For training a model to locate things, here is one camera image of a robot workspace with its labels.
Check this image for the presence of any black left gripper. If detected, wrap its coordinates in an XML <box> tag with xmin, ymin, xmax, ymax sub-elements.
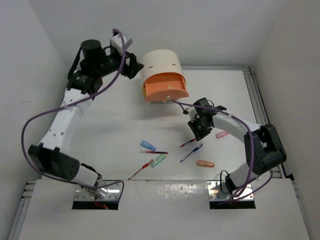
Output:
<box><xmin>95</xmin><ymin>46</ymin><xmax>144</xmax><ymax>80</ymax></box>

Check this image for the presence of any yellow drawer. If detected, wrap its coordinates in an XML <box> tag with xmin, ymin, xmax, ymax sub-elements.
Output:
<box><xmin>141</xmin><ymin>85</ymin><xmax>147</xmax><ymax>99</ymax></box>

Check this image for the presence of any cream drawer cabinet shell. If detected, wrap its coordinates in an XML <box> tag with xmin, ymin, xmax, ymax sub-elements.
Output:
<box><xmin>140</xmin><ymin>49</ymin><xmax>185</xmax><ymax>85</ymax></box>

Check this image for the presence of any orange top drawer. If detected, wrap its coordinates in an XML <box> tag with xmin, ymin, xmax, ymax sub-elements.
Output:
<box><xmin>142</xmin><ymin>72</ymin><xmax>189</xmax><ymax>103</ymax></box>

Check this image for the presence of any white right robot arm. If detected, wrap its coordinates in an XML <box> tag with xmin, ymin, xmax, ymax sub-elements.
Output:
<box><xmin>183</xmin><ymin>97</ymin><xmax>287</xmax><ymax>195</ymax></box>

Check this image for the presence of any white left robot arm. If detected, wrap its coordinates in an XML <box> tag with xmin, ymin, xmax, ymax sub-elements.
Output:
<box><xmin>28</xmin><ymin>35</ymin><xmax>144</xmax><ymax>188</ymax></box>

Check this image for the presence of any pink red gel pen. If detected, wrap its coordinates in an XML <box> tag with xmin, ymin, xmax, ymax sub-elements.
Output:
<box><xmin>179</xmin><ymin>138</ymin><xmax>196</xmax><ymax>148</ymax></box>

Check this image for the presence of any pink correction tape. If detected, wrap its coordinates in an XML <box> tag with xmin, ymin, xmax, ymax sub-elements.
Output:
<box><xmin>215</xmin><ymin>131</ymin><xmax>229</xmax><ymax>139</ymax></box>

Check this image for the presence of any blue gel pen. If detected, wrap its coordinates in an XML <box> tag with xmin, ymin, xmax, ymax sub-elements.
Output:
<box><xmin>180</xmin><ymin>143</ymin><xmax>203</xmax><ymax>163</ymax></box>

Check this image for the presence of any orange correction tape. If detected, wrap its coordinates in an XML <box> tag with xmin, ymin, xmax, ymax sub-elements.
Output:
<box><xmin>196</xmin><ymin>160</ymin><xmax>215</xmax><ymax>168</ymax></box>

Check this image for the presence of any green correction tape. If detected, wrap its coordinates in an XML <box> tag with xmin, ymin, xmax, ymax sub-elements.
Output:
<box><xmin>150</xmin><ymin>154</ymin><xmax>166</xmax><ymax>168</ymax></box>

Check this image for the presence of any red pen dark cap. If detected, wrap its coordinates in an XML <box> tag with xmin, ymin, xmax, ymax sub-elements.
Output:
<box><xmin>145</xmin><ymin>151</ymin><xmax>169</xmax><ymax>155</ymax></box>

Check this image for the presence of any blue correction tape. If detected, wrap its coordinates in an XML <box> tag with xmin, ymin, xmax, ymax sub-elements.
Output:
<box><xmin>140</xmin><ymin>140</ymin><xmax>156</xmax><ymax>151</ymax></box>

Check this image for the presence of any red pen clear clip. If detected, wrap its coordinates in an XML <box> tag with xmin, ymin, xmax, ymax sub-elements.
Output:
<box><xmin>128</xmin><ymin>159</ymin><xmax>154</xmax><ymax>180</ymax></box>

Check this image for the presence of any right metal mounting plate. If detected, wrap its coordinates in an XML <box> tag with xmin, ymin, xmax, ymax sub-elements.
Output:
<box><xmin>207</xmin><ymin>180</ymin><xmax>254</xmax><ymax>202</ymax></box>

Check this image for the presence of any metal mounting plate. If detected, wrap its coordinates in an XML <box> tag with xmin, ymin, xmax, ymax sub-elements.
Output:
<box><xmin>207</xmin><ymin>180</ymin><xmax>254</xmax><ymax>202</ymax></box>
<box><xmin>74</xmin><ymin>180</ymin><xmax>124</xmax><ymax>202</ymax></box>

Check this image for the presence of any white front shelf board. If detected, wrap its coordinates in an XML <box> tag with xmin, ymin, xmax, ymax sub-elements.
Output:
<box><xmin>19</xmin><ymin>179</ymin><xmax>309</xmax><ymax>240</ymax></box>

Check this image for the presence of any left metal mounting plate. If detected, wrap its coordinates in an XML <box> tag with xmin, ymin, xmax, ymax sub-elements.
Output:
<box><xmin>74</xmin><ymin>180</ymin><xmax>124</xmax><ymax>202</ymax></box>

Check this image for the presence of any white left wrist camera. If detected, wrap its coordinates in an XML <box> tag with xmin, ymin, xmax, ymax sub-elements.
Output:
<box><xmin>110</xmin><ymin>34</ymin><xmax>133</xmax><ymax>56</ymax></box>

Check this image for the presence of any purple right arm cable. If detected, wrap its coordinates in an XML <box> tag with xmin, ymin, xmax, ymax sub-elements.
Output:
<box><xmin>171</xmin><ymin>99</ymin><xmax>274</xmax><ymax>204</ymax></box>

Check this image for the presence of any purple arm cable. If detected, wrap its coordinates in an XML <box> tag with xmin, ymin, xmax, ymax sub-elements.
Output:
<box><xmin>171</xmin><ymin>99</ymin><xmax>274</xmax><ymax>204</ymax></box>
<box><xmin>21</xmin><ymin>27</ymin><xmax>131</xmax><ymax>198</ymax></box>

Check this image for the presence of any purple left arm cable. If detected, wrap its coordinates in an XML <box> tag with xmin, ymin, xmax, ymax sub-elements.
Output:
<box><xmin>21</xmin><ymin>27</ymin><xmax>131</xmax><ymax>198</ymax></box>

